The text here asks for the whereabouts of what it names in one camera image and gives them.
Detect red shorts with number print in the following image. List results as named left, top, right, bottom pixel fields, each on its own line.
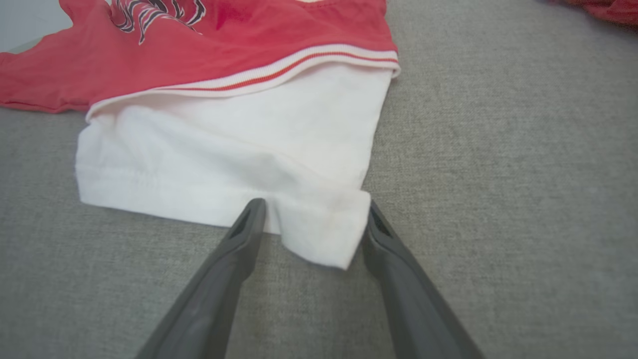
left=538, top=0, right=638, bottom=27

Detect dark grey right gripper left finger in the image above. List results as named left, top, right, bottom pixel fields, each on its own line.
left=137, top=198, right=268, bottom=359

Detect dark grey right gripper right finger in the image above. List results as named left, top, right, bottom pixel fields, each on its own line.
left=362, top=200, right=485, bottom=359

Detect red shirt with white hem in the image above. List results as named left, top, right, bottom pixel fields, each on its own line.
left=0, top=0, right=401, bottom=271

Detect grey fabric sofa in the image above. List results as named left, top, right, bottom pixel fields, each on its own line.
left=0, top=0, right=638, bottom=359

